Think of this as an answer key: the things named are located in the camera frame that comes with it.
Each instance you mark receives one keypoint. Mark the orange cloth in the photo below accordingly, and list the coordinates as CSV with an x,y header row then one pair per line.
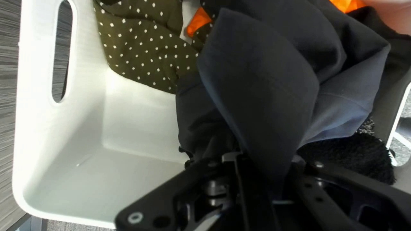
x,y
197,21

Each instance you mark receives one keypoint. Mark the white plastic box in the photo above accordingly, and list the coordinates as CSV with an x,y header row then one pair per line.
x,y
96,154

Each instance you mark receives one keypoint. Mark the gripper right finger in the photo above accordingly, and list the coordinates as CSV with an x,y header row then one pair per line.
x,y
350,192

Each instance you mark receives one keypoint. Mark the black fuzzy cloth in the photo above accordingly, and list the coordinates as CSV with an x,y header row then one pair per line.
x,y
356,157

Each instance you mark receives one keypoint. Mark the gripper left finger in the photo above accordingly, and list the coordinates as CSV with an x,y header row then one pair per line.
x,y
179,195

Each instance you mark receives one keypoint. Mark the olive polka dot cloth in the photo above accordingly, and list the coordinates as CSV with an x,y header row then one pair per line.
x,y
141,41

